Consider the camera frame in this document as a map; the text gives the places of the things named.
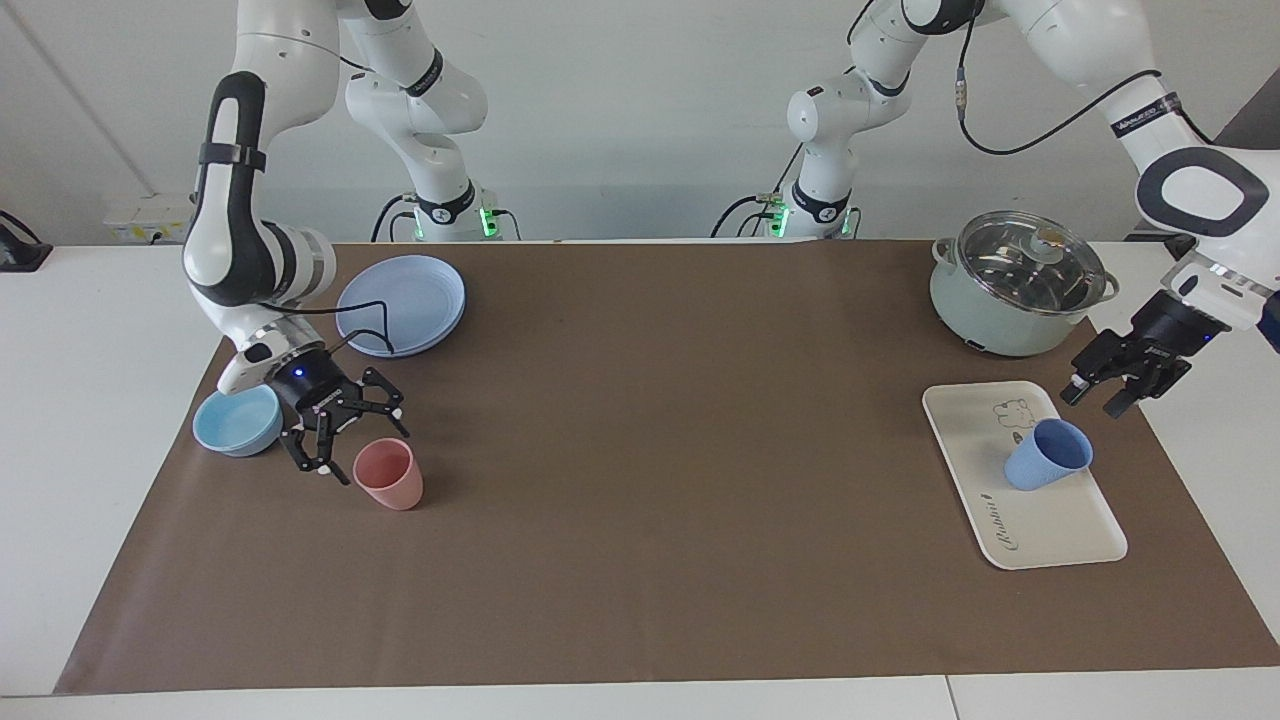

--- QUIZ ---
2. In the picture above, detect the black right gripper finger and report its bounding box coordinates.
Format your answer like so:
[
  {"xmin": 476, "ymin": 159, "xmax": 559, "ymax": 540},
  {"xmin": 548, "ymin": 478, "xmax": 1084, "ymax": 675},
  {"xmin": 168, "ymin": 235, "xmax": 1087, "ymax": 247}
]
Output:
[
  {"xmin": 345, "ymin": 367, "xmax": 411, "ymax": 439},
  {"xmin": 280, "ymin": 408, "xmax": 352, "ymax": 487}
]

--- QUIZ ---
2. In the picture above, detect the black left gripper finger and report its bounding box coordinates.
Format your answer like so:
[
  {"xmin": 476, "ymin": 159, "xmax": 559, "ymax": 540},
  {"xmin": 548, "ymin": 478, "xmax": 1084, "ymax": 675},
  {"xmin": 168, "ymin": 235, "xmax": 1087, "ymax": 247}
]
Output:
[
  {"xmin": 1060, "ymin": 332, "xmax": 1137, "ymax": 406},
  {"xmin": 1103, "ymin": 358, "xmax": 1192, "ymax": 419}
]

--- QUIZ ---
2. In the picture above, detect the pink plastic cup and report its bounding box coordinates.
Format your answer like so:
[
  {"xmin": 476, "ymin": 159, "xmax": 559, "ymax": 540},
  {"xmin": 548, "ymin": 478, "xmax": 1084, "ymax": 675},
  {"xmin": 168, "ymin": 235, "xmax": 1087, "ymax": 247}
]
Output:
[{"xmin": 353, "ymin": 438, "xmax": 425, "ymax": 512}]

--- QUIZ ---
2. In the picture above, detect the blue plastic cup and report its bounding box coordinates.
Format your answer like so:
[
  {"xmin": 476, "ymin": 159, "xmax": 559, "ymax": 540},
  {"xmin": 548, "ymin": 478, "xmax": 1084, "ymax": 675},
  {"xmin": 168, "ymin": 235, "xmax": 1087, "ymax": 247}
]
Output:
[{"xmin": 1003, "ymin": 418, "xmax": 1095, "ymax": 492}]

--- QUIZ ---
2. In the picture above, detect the cream tray with rabbit print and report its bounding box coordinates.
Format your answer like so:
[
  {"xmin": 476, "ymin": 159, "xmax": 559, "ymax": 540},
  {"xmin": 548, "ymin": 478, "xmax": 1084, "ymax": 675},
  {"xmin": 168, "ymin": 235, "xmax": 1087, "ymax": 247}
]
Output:
[{"xmin": 921, "ymin": 380, "xmax": 1129, "ymax": 571}]

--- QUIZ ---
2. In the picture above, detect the light blue bowl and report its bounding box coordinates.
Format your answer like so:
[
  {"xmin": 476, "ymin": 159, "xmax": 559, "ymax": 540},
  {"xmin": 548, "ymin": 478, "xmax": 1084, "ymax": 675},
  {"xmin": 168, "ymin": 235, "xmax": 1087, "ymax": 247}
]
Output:
[{"xmin": 192, "ymin": 383, "xmax": 285, "ymax": 458}]

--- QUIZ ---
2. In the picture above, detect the blue round plate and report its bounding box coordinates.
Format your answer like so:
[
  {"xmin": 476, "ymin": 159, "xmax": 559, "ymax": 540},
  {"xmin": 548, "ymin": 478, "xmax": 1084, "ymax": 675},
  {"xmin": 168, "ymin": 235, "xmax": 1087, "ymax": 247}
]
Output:
[{"xmin": 335, "ymin": 254, "xmax": 468, "ymax": 359}]

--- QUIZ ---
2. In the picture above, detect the pale green cooking pot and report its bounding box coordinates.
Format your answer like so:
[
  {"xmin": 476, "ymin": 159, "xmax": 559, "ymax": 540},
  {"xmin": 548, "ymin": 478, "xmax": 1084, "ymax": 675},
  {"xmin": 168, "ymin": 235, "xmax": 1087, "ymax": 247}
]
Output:
[{"xmin": 930, "ymin": 210, "xmax": 1121, "ymax": 358}]

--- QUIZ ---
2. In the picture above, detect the brown table mat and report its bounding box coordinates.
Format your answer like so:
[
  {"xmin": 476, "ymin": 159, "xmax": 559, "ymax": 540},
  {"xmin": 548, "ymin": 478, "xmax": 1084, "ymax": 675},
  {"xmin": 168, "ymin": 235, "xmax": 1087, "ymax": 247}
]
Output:
[{"xmin": 53, "ymin": 240, "xmax": 1280, "ymax": 696}]

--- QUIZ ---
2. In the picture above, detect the black desk clamp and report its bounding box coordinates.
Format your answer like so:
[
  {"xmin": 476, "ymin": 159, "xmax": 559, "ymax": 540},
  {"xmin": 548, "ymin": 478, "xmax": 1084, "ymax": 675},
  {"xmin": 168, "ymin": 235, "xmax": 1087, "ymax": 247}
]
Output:
[{"xmin": 0, "ymin": 210, "xmax": 53, "ymax": 273}]

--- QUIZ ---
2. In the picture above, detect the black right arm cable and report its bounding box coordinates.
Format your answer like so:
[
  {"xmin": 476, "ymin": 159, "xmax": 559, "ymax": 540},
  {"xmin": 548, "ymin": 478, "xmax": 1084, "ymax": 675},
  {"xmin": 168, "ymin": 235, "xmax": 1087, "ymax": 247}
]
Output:
[{"xmin": 275, "ymin": 300, "xmax": 398, "ymax": 359}]

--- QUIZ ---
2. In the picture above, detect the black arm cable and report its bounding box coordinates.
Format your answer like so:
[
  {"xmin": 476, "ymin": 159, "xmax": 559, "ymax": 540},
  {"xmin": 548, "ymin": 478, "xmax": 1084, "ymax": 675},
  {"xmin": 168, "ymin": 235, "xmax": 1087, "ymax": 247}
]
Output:
[
  {"xmin": 848, "ymin": 0, "xmax": 1216, "ymax": 157},
  {"xmin": 275, "ymin": 300, "xmax": 398, "ymax": 359}
]

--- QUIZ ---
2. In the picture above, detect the black base cable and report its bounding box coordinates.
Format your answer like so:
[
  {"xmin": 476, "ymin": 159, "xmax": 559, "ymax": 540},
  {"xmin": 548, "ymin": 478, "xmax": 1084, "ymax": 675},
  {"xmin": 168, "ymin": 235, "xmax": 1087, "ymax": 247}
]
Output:
[
  {"xmin": 372, "ymin": 195, "xmax": 416, "ymax": 243},
  {"xmin": 712, "ymin": 140, "xmax": 806, "ymax": 239}
]

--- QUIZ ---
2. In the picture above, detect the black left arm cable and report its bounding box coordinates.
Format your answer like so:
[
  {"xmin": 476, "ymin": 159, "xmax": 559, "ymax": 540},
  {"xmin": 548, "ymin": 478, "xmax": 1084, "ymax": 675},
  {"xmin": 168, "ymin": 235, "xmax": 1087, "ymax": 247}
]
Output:
[{"xmin": 848, "ymin": 0, "xmax": 1216, "ymax": 157}]

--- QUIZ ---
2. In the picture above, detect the white wall socket box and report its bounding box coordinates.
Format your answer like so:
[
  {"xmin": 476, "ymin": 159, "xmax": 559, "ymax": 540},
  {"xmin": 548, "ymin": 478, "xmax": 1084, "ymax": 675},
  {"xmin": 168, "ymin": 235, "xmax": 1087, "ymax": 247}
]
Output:
[{"xmin": 103, "ymin": 193, "xmax": 196, "ymax": 244}]

